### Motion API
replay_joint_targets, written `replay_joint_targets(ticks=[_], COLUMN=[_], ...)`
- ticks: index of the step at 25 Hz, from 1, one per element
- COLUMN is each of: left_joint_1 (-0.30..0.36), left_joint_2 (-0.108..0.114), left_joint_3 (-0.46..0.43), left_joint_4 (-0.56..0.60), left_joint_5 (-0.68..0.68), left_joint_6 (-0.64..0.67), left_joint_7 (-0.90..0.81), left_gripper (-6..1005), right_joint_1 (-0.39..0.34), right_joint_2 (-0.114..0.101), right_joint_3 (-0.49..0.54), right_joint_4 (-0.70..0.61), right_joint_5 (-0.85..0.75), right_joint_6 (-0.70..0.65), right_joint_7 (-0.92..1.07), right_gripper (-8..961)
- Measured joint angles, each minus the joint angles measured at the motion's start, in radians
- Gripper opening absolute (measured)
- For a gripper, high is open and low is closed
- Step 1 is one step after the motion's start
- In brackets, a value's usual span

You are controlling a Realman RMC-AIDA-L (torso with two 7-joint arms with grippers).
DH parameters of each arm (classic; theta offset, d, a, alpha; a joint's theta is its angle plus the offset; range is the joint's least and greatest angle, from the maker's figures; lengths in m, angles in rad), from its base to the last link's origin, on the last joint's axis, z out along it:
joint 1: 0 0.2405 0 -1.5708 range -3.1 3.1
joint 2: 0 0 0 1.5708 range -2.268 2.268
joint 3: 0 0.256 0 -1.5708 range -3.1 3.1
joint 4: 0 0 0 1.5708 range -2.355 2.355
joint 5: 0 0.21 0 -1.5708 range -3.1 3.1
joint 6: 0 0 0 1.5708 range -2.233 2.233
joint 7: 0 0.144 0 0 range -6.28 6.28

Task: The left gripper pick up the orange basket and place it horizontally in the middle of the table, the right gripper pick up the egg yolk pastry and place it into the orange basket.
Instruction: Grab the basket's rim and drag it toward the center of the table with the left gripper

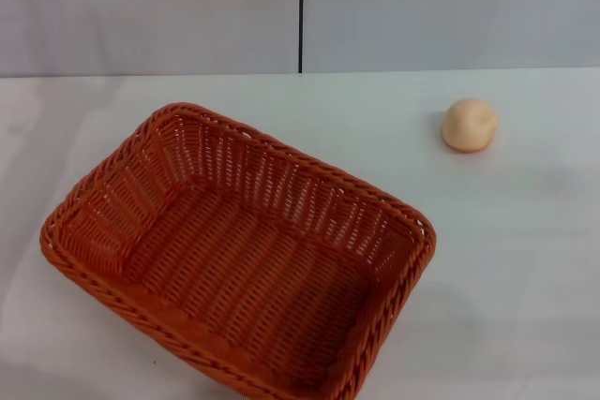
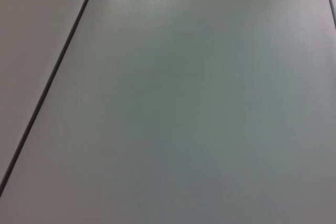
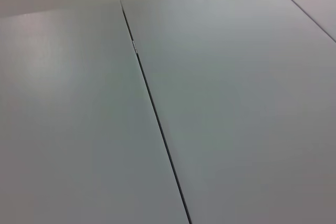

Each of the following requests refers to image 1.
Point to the orange woven plastic basket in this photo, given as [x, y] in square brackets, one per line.
[262, 273]

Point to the pale peach-shaped bun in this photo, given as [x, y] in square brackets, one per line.
[469, 126]

